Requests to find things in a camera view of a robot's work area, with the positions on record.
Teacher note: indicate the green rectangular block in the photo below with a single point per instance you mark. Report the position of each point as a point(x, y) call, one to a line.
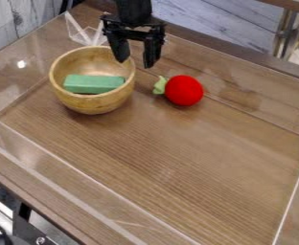
point(83, 84)

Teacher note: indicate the wooden bowl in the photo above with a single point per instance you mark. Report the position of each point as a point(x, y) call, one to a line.
point(92, 61)

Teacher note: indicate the black table frame bracket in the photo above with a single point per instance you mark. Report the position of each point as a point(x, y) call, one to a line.
point(24, 230)

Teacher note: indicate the metal table leg background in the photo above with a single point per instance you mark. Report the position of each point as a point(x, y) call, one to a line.
point(287, 35)

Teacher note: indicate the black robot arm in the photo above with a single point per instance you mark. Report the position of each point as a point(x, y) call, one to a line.
point(133, 12)

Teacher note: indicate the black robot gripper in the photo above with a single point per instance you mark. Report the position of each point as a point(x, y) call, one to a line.
point(149, 32)

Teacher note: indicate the red plush fruit green leaf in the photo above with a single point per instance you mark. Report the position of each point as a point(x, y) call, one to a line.
point(182, 89)

